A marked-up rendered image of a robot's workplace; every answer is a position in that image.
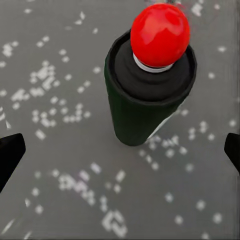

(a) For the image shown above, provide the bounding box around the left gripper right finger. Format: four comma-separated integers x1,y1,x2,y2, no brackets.
224,133,240,173

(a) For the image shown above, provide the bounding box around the insectifuge atomizer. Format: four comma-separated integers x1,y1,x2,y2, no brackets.
104,0,197,147

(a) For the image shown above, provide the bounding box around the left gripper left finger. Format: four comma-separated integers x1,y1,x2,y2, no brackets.
0,133,26,192

